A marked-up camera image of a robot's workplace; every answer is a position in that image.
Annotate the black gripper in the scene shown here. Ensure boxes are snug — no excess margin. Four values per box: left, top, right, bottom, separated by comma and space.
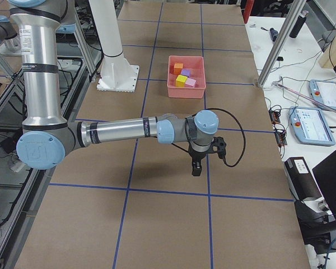
189, 137, 226, 177

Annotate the pink foam block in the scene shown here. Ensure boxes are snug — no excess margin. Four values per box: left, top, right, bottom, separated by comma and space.
184, 77, 197, 87

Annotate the yellow foam block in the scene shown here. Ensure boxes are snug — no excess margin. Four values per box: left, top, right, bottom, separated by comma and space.
175, 75, 189, 87

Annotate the purple foam block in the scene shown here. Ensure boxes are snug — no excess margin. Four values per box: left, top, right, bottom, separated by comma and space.
180, 68, 191, 77

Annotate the orange foam block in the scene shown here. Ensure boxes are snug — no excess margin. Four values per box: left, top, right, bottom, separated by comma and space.
173, 62, 184, 75

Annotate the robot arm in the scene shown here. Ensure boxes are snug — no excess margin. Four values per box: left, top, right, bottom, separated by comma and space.
10, 1, 226, 177

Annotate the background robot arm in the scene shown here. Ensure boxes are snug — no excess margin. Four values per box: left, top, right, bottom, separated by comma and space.
0, 15, 20, 51

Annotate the pink plastic bin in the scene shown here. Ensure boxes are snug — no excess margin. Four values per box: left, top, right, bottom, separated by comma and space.
167, 55, 206, 99

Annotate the brown paper table cover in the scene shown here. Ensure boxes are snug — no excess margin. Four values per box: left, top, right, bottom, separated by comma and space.
16, 2, 309, 268

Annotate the small circuit board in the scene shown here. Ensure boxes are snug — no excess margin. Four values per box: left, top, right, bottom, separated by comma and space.
269, 109, 281, 124

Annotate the black box with label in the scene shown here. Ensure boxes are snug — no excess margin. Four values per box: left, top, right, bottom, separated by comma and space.
284, 157, 322, 202

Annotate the near teach pendant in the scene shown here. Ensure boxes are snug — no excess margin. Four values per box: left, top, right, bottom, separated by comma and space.
289, 106, 335, 146

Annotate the teach pendant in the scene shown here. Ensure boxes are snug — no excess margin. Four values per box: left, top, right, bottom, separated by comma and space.
309, 80, 336, 110
289, 106, 335, 146

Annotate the black monitor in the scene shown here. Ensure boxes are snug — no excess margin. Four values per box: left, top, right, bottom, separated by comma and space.
312, 150, 336, 217

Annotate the far teach pendant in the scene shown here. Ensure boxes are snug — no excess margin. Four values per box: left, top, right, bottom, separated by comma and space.
309, 80, 336, 110

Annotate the black bottle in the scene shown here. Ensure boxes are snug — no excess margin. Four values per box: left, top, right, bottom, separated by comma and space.
289, 10, 309, 39

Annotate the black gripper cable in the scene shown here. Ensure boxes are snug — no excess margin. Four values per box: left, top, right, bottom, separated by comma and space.
204, 108, 246, 168

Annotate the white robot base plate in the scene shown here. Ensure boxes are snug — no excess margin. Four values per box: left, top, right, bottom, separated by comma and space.
97, 63, 139, 92

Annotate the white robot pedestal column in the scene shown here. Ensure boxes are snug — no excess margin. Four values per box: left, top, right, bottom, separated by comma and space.
89, 0, 123, 58

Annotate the aluminium frame post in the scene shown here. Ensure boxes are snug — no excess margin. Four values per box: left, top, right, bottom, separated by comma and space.
257, 0, 306, 88

